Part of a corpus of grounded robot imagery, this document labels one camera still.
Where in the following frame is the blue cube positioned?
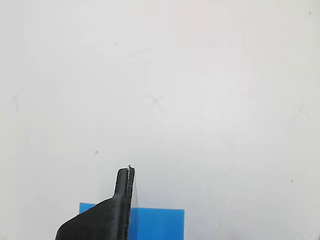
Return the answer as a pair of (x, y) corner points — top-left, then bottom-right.
(79, 202), (186, 240)

